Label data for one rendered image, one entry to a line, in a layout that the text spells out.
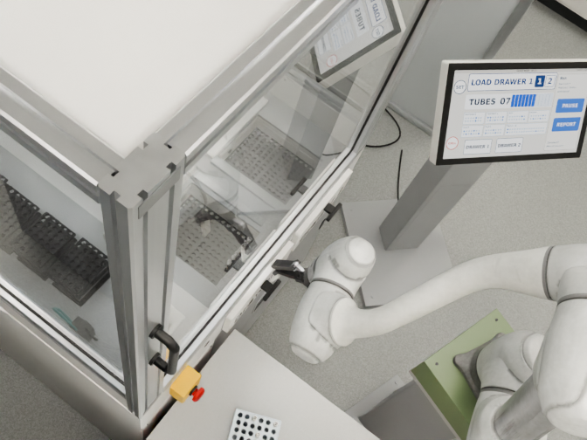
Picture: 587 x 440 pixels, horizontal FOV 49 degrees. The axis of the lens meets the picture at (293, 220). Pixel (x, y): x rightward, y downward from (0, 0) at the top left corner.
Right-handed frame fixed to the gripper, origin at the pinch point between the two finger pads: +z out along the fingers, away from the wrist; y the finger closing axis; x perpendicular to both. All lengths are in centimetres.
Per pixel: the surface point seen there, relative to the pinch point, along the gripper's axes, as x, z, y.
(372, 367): -34, 80, -57
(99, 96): 42, -100, 43
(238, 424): 33.4, 11.4, -11.7
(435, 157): -61, -9, -8
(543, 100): -92, -26, -21
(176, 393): 39.7, 0.8, 7.5
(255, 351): 14.8, 13.4, -3.6
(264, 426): 30.5, 7.1, -16.5
